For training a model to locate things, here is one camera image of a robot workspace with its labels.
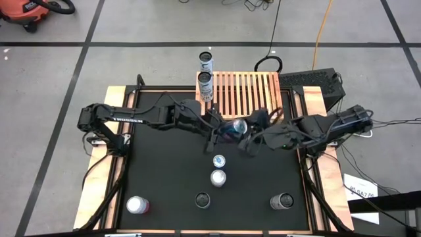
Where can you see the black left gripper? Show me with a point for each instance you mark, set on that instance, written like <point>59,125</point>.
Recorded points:
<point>208,125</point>

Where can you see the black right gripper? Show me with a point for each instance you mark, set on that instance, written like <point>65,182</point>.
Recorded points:
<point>273,138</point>

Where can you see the teal slim can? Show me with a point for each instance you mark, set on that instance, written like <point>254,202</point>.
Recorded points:
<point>235,127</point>
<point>219,161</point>

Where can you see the white blue slim can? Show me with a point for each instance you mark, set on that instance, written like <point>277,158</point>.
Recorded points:
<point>205,87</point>
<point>205,61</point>

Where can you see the white pink can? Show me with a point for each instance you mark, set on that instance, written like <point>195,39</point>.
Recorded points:
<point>136,204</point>
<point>218,178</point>

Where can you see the grey can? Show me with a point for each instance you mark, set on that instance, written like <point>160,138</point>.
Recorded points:
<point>283,200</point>

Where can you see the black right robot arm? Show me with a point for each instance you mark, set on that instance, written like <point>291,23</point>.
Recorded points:
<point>329,128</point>

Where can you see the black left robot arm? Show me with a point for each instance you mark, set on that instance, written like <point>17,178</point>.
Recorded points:
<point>131,119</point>

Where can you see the wooden slatted shelf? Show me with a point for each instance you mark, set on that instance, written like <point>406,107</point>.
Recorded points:
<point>243,92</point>

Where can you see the wooden table edge board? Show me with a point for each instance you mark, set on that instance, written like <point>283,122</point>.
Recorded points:
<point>314,98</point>
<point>113,95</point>

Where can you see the black computer case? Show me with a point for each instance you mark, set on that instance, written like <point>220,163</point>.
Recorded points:
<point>315,80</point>

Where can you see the white paper sign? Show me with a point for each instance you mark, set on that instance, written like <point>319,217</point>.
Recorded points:
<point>365,191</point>

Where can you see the black beam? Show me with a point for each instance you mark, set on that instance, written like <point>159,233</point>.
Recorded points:
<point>394,201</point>

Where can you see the orange shop vacuum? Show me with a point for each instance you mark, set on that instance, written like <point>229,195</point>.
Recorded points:
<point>23,11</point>

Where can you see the black table frame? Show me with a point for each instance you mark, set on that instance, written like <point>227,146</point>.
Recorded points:
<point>154,89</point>

